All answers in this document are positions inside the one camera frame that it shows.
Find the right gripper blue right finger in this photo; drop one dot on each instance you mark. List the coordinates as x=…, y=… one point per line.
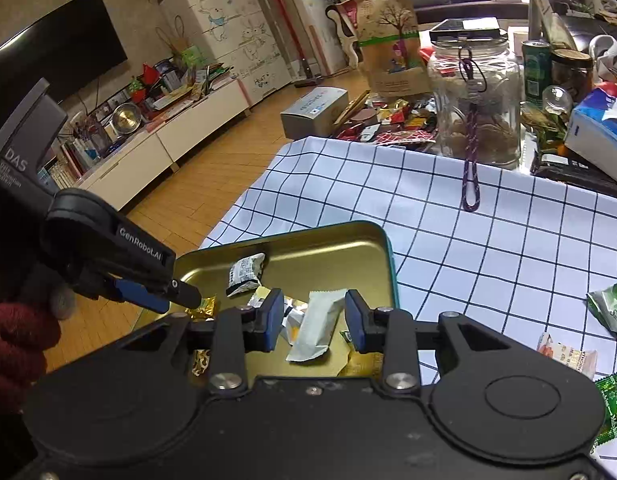
x=390, y=332

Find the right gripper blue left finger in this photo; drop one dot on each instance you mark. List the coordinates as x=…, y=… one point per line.
x=237, y=332

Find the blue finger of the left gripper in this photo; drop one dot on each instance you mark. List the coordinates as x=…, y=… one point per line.
x=159, y=300

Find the gold candy packet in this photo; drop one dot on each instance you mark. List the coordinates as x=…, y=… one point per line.
x=205, y=312

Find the yellow brown snack packet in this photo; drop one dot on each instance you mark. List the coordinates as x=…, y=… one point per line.
x=362, y=365

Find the black white snack packet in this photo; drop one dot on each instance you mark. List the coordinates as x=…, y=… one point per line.
x=245, y=275

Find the white plain snack bar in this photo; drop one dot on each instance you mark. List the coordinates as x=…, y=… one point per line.
x=316, y=330

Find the silver yellow snack packet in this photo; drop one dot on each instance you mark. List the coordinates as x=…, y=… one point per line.
x=294, y=311

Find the white pink snack bar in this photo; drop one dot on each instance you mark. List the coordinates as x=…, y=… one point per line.
x=584, y=362

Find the green white snack packet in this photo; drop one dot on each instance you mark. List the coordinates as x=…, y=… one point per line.
x=603, y=306

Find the small green candy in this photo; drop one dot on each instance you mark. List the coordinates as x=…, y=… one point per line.
x=607, y=387

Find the brown patterned snack packet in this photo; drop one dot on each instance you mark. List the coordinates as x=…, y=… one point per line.
x=200, y=362

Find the red gloved hand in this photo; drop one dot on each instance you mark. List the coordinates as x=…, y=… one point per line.
x=33, y=301

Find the gold teal tin tray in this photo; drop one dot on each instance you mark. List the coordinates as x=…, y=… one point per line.
x=353, y=255

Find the metal bowl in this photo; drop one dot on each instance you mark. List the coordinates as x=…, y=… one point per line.
x=126, y=118

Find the white tv cabinet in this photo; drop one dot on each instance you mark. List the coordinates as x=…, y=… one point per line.
x=152, y=150

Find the blue checked tablecloth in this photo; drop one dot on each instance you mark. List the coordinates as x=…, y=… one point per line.
x=523, y=263

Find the black television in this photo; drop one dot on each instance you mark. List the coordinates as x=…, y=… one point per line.
x=68, y=47

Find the pile of loose candies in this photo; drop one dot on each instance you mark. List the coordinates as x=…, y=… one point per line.
x=401, y=123

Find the grey cardboard box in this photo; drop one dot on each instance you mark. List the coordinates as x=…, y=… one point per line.
x=315, y=113

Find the glass jar with cookies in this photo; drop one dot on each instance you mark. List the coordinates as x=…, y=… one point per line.
x=476, y=81

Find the white cartoon wardrobe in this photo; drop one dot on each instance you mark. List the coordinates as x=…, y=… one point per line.
x=234, y=33

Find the blue tissue box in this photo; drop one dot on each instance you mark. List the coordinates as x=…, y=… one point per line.
x=592, y=132

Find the paper bag with tree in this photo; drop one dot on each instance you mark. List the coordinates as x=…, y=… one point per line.
x=387, y=35

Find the green drink can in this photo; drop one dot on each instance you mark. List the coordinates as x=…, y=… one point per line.
x=537, y=70

